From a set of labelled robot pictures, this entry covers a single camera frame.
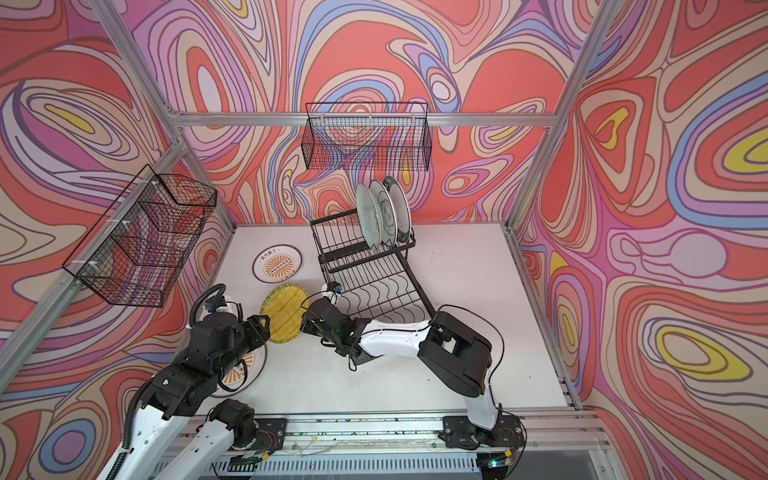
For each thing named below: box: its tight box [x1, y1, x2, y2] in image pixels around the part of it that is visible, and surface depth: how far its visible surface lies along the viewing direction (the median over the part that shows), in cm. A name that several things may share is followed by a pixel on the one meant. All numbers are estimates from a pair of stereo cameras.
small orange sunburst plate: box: [252, 244, 303, 284], surface depth 110 cm
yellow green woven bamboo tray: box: [260, 284, 311, 344], surface depth 88 cm
